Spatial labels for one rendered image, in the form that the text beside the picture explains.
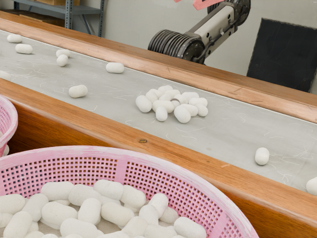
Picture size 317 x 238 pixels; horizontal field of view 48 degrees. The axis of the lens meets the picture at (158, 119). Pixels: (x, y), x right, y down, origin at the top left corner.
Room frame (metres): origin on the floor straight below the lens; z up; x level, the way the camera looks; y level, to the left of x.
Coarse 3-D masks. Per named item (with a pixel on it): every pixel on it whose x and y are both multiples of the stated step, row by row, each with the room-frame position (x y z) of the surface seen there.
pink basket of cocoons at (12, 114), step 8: (0, 96) 0.43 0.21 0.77; (0, 104) 0.43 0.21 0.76; (8, 104) 0.41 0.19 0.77; (0, 112) 0.42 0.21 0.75; (8, 112) 0.40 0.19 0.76; (16, 112) 0.39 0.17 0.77; (0, 120) 0.41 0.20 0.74; (8, 120) 0.40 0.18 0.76; (16, 120) 0.37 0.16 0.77; (0, 128) 0.41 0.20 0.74; (8, 128) 0.38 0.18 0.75; (16, 128) 0.36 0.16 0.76; (8, 136) 0.33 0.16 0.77; (0, 144) 0.32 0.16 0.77; (0, 152) 0.33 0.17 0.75
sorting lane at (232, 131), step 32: (0, 32) 0.93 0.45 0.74; (0, 64) 0.66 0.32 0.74; (32, 64) 0.69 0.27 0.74; (96, 64) 0.77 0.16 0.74; (64, 96) 0.54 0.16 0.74; (96, 96) 0.57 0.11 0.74; (128, 96) 0.59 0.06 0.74; (224, 96) 0.67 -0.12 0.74; (160, 128) 0.48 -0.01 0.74; (192, 128) 0.50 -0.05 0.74; (224, 128) 0.51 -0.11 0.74; (256, 128) 0.54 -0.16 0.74; (288, 128) 0.56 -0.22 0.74; (224, 160) 0.41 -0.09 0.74; (288, 160) 0.44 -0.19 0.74
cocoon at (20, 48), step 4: (20, 44) 0.76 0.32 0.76; (24, 44) 0.76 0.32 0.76; (16, 48) 0.75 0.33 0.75; (20, 48) 0.75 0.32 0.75; (24, 48) 0.75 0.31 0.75; (28, 48) 0.76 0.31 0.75; (32, 48) 0.77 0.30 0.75; (20, 52) 0.75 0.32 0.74; (24, 52) 0.75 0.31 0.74; (28, 52) 0.76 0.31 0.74
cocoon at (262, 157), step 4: (260, 148) 0.43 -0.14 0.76; (264, 148) 0.43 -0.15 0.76; (256, 152) 0.42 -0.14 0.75; (260, 152) 0.42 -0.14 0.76; (264, 152) 0.42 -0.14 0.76; (268, 152) 0.42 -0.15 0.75; (256, 156) 0.41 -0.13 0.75; (260, 156) 0.41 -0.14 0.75; (264, 156) 0.41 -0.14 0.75; (268, 156) 0.42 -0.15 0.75; (256, 160) 0.41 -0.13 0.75; (260, 160) 0.41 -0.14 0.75; (264, 160) 0.41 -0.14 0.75; (260, 164) 0.41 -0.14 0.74
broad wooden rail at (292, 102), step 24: (0, 24) 0.97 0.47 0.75; (24, 24) 0.96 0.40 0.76; (48, 24) 1.01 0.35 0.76; (72, 48) 0.85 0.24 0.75; (96, 48) 0.84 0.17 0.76; (120, 48) 0.85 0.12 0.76; (144, 72) 0.76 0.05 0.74; (168, 72) 0.75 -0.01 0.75; (192, 72) 0.74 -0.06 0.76; (216, 72) 0.76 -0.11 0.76; (240, 96) 0.67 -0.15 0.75; (264, 96) 0.66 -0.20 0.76; (288, 96) 0.67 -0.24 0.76; (312, 96) 0.69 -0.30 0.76; (312, 120) 0.61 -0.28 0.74
